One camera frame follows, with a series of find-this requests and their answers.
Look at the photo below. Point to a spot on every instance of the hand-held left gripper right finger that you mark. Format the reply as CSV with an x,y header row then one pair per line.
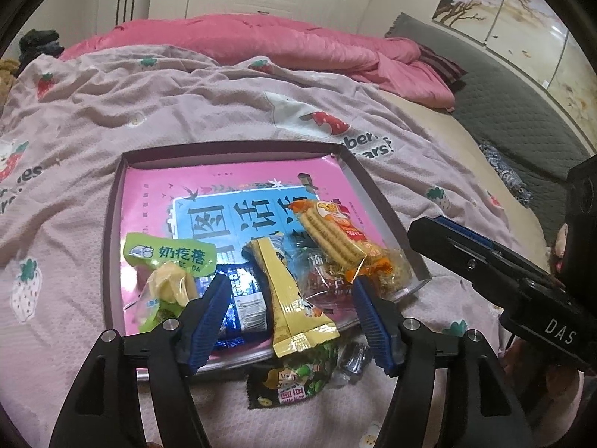
x,y
378,331

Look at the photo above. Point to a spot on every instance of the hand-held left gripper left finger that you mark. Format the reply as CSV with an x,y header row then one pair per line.
x,y
205,331

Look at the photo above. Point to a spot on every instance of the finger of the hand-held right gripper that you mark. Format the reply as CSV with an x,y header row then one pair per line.
x,y
485,238
447,252

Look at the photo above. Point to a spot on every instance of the small dark candy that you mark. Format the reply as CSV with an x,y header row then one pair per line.
x,y
352,361

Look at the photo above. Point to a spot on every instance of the blue cookie packet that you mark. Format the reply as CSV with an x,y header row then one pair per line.
x,y
249,308

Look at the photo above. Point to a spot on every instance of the clear brown cake packet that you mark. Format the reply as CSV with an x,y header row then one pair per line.
x,y
394,270

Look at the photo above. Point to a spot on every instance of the clear red candy packet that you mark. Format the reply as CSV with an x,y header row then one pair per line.
x,y
322,280

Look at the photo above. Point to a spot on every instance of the green milk snack packet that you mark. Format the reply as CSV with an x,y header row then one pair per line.
x,y
168,254

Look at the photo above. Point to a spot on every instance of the yellow snack packet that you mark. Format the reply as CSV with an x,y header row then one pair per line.
x,y
284,298

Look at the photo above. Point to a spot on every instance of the black green snack packet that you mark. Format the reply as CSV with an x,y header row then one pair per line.
x,y
294,378

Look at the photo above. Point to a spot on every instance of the orange wafer packet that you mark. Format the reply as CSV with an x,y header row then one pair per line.
x,y
331,233

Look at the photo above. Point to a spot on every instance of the pink tray with book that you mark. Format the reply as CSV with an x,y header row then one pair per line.
x,y
112,242

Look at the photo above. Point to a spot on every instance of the blue patterned cloth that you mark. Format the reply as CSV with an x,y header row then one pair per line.
x,y
506,172

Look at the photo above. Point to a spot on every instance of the beige bed sheet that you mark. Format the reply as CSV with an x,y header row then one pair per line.
x,y
466,149

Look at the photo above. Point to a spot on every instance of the grey headboard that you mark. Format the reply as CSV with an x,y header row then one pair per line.
x,y
503,102

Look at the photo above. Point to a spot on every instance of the pink book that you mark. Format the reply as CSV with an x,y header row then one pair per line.
x,y
154,186

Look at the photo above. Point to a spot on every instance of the dark striped pillow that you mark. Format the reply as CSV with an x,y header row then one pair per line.
x,y
440,63

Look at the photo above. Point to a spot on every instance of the strawberry printed blanket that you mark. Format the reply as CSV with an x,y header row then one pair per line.
x,y
186,102

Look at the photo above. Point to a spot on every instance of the pink quilt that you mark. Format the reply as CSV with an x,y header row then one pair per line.
x,y
280,42

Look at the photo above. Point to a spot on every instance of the brown knit plush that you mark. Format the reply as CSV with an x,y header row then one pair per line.
x,y
8,74

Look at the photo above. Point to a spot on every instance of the dark clothes pile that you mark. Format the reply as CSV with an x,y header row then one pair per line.
x,y
39,46

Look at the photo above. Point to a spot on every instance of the tree wall mural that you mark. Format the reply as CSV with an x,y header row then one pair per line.
x,y
494,4

